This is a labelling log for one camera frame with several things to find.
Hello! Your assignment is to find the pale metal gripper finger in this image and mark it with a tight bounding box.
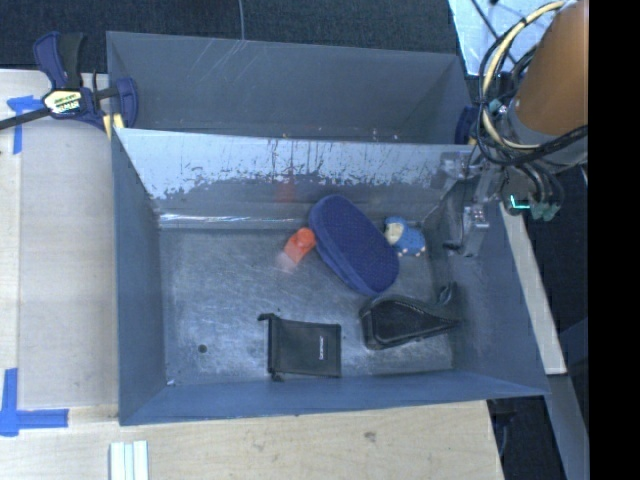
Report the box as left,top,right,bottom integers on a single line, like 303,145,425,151
460,204,492,259
432,150,474,202

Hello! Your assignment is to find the blue toy animal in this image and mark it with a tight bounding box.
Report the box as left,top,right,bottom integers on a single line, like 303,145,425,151
383,215,428,259

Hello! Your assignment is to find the black triangular case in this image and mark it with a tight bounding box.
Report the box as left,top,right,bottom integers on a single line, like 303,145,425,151
358,281,462,352

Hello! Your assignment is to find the blue oval glasses case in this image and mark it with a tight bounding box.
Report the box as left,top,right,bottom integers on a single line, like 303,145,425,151
307,193,401,298

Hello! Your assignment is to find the small orange capped bottle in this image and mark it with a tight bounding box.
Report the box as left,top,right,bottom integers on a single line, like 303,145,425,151
274,226,318,274

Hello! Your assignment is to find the black fabric pouch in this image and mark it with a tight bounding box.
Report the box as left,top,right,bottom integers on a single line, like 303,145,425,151
256,312,343,383

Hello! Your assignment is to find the grey metal bin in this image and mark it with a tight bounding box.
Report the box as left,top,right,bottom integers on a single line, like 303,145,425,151
104,30,552,427

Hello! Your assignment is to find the pale wood board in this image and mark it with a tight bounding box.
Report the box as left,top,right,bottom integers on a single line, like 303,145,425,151
17,116,121,412

